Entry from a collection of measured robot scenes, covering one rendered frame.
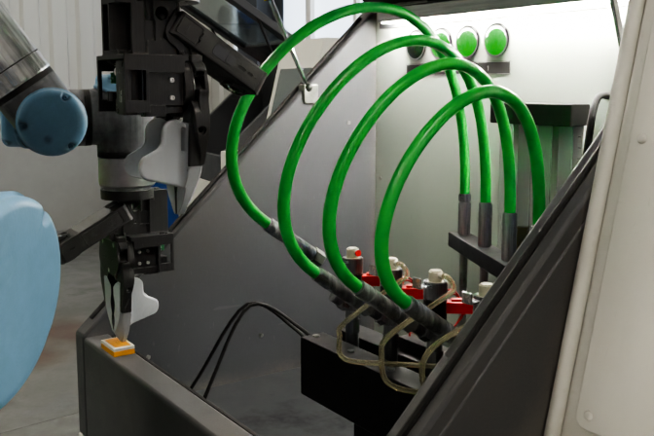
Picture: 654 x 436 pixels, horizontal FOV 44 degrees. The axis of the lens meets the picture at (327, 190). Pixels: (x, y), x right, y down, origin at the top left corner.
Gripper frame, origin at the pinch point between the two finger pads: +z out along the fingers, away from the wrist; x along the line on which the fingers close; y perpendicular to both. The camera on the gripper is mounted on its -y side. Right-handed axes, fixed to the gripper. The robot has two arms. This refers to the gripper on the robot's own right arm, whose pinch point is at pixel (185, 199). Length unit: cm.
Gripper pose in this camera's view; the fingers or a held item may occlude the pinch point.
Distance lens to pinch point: 80.7
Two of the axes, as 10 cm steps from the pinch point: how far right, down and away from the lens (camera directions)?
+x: 5.7, 1.0, -8.2
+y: -8.2, 0.7, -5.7
